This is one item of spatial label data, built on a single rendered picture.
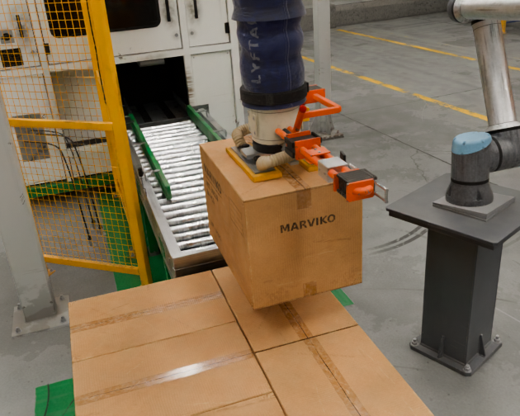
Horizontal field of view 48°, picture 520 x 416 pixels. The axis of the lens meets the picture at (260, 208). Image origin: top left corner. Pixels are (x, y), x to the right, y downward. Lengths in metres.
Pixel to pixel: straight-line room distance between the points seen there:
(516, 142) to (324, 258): 1.02
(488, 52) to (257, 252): 1.33
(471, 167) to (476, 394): 0.97
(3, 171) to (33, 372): 0.98
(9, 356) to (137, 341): 1.21
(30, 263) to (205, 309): 1.27
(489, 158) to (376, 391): 1.09
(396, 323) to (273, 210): 1.45
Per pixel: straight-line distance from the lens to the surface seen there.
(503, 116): 2.61
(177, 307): 2.33
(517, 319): 3.26
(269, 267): 1.90
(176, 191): 3.35
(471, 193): 2.52
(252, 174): 1.90
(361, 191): 1.46
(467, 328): 2.76
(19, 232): 3.21
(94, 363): 2.15
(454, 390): 2.78
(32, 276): 3.32
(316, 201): 1.85
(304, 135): 1.84
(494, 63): 2.62
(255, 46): 1.88
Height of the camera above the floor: 1.84
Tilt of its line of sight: 25 degrees down
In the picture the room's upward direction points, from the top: 4 degrees counter-clockwise
